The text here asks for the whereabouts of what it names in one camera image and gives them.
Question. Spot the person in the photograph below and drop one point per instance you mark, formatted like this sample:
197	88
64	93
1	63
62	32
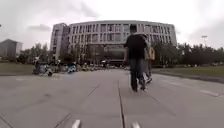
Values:
151	55
135	53

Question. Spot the curved grey multi-storey building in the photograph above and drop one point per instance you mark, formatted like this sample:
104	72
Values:
110	36

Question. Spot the grey paved plaza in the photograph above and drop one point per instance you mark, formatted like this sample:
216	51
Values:
100	100

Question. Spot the row of parked scooters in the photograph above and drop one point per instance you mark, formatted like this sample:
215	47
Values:
70	68

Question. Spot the robot's own part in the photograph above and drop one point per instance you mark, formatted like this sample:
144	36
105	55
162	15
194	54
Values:
135	125
76	124

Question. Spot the row of trees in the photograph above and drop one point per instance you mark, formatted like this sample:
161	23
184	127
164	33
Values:
193	54
33	54

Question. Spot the dark kerb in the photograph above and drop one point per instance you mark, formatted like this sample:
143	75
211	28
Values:
193	77

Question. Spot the grass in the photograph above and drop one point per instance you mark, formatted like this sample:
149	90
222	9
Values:
13	68
196	71

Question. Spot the lamp pole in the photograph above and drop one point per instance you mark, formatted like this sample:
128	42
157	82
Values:
204	40

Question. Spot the small grey building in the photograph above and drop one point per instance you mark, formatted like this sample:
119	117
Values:
9	48

